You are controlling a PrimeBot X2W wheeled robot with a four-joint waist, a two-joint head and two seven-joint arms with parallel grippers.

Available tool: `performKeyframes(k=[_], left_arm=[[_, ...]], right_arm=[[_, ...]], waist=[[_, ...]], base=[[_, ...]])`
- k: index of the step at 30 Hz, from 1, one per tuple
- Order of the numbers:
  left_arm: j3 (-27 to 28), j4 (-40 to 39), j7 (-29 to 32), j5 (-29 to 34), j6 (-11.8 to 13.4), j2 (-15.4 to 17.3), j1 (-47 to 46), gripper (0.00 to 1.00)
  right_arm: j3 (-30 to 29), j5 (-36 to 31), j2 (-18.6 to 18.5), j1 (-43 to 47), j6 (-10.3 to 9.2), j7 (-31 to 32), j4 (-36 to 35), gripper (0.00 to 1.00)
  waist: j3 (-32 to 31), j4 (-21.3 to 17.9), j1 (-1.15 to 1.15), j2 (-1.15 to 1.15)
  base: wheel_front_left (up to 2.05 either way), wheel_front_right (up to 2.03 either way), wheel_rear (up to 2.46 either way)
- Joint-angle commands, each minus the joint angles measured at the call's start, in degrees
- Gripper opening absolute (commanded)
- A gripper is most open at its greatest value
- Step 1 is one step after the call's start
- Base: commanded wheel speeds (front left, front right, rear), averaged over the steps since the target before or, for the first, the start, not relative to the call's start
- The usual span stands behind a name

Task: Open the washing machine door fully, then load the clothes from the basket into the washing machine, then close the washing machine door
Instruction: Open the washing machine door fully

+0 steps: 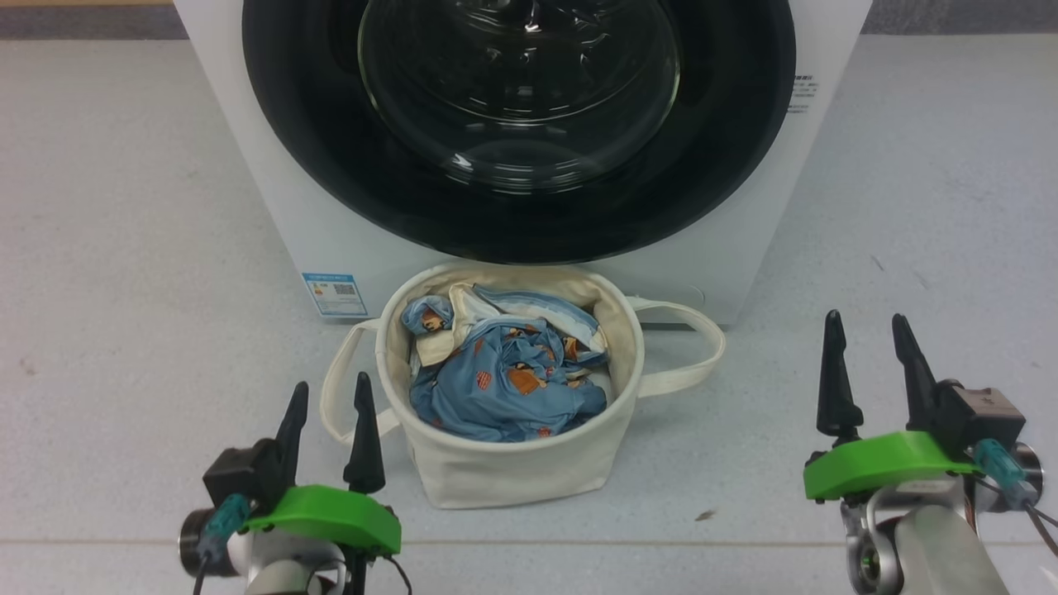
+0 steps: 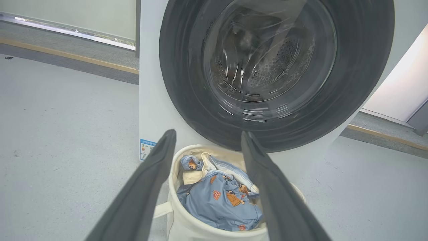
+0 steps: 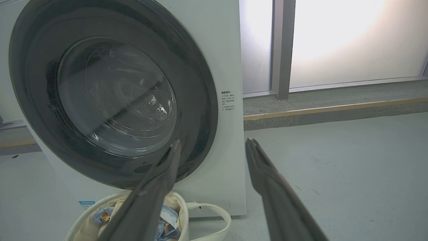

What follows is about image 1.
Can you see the blue bear print garment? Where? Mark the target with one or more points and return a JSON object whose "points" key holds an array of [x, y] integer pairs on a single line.
{"points": [[541, 318], [496, 405]]}

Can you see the black round glass washer door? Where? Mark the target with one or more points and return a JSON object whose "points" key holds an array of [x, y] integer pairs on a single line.
{"points": [[529, 227]]}

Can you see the white washing machine body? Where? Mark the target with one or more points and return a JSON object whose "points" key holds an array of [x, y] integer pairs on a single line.
{"points": [[331, 240]]}

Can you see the small printed text label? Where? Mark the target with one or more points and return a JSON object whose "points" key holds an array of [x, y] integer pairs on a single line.
{"points": [[802, 92]]}

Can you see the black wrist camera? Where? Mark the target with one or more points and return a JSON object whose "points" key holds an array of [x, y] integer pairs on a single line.
{"points": [[244, 475], [984, 413]]}

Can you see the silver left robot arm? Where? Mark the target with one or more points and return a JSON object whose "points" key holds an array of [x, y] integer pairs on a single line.
{"points": [[277, 570]]}

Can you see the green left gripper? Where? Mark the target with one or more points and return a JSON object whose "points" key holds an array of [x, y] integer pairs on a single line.
{"points": [[331, 512]]}

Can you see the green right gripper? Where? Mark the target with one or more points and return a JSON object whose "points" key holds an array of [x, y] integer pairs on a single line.
{"points": [[884, 461]]}

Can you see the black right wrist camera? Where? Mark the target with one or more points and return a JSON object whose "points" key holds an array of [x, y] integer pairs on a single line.
{"points": [[984, 413]]}

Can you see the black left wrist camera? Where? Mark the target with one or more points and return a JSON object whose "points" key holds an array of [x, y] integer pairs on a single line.
{"points": [[244, 475]]}

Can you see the cream fabric laundry basket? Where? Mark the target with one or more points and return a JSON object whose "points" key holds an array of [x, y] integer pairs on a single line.
{"points": [[512, 471]]}

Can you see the blue energy label sticker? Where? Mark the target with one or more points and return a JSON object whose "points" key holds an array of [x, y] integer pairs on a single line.
{"points": [[334, 294]]}

